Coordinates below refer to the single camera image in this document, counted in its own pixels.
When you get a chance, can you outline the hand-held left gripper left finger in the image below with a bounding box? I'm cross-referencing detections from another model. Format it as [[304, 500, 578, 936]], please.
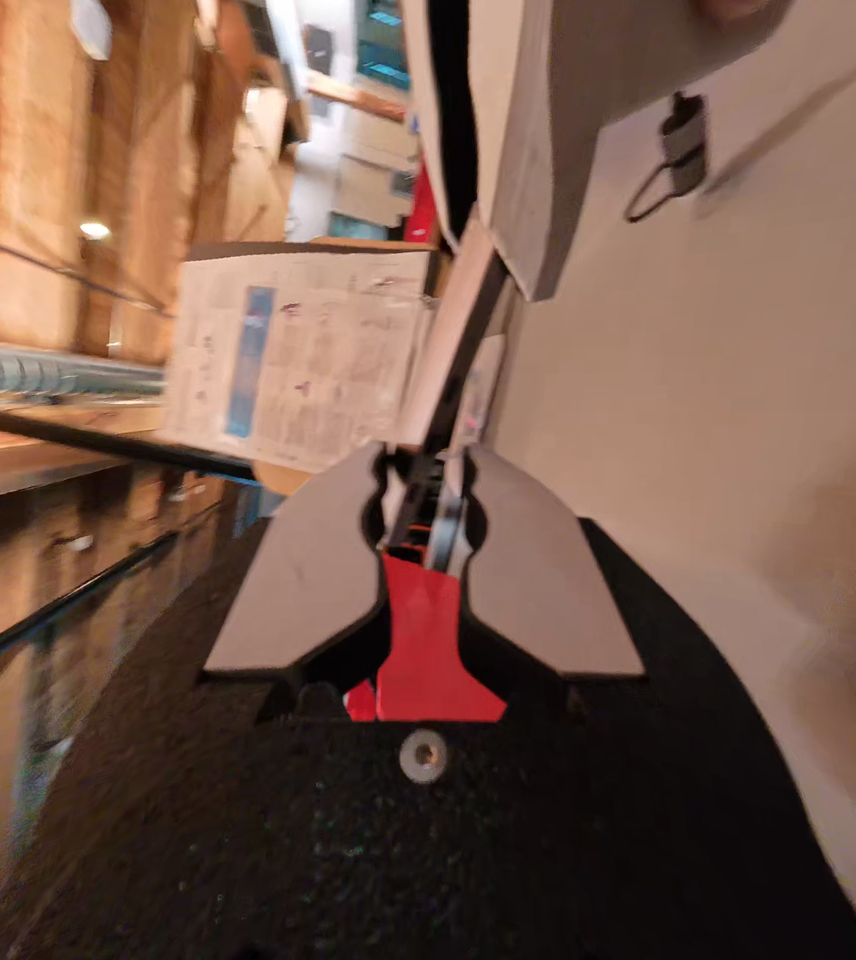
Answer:
[[203, 442, 399, 699]]

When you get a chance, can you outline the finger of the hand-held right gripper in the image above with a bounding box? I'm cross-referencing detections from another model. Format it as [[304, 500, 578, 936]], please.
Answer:
[[469, 0, 789, 303], [398, 0, 480, 250]]

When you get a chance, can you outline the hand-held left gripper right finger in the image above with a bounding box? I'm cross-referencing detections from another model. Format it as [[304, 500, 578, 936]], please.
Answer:
[[458, 442, 647, 687]]

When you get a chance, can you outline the hub cable with grey plug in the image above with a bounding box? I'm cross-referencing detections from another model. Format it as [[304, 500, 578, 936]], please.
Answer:
[[623, 90, 710, 225]]

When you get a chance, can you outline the red divided bin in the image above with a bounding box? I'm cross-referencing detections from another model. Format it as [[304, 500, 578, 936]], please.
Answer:
[[344, 553, 508, 723]]

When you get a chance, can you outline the person's right hand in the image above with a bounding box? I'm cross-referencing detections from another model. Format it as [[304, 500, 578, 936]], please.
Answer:
[[698, 0, 774, 22]]

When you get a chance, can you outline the laminated instruction sheet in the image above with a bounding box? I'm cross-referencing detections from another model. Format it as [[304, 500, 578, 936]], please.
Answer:
[[161, 251, 437, 474]]

